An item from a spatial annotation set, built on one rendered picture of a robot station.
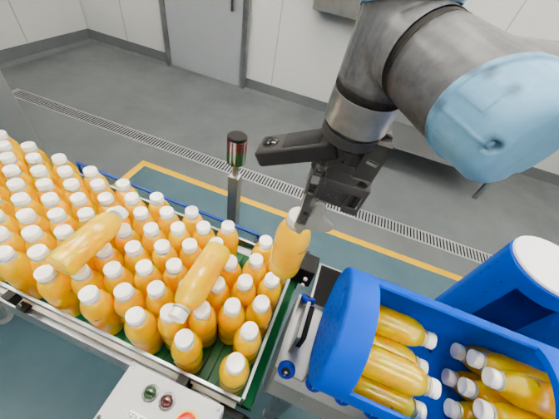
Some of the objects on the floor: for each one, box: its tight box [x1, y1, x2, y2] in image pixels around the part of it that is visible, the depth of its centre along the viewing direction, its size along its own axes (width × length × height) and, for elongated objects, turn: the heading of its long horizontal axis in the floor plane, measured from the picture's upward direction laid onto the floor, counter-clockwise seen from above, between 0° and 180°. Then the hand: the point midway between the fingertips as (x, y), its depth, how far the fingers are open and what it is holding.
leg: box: [262, 397, 292, 419], centre depth 117 cm, size 6×6×63 cm
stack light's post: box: [227, 173, 242, 225], centre depth 135 cm, size 4×4×110 cm
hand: (299, 217), depth 48 cm, fingers closed on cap, 4 cm apart
